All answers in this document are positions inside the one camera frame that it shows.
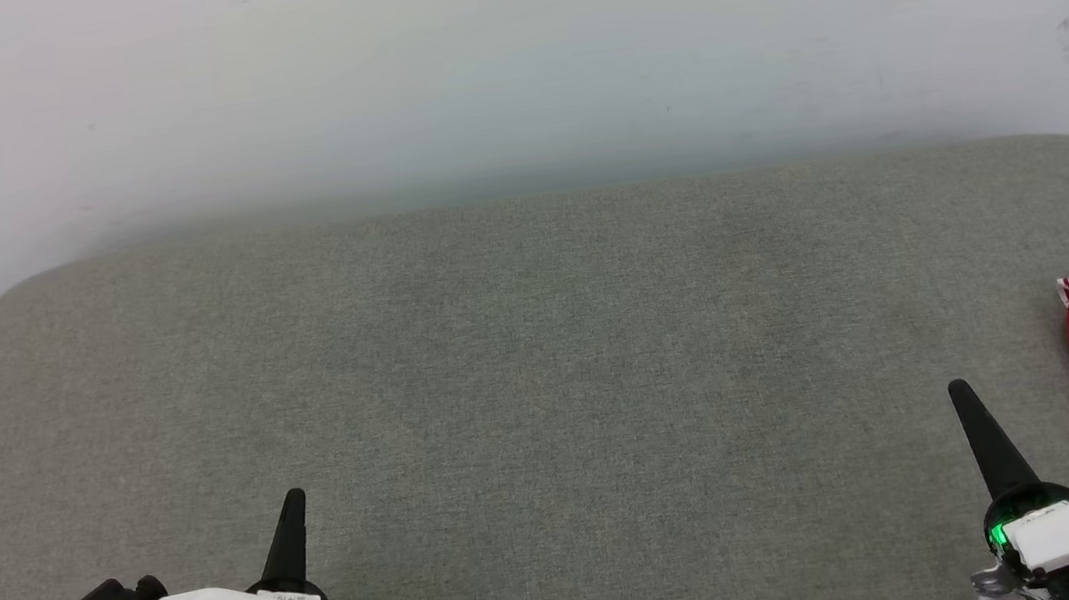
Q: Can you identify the grey fabric sofa cushion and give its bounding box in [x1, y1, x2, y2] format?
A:
[0, 128, 1069, 600]

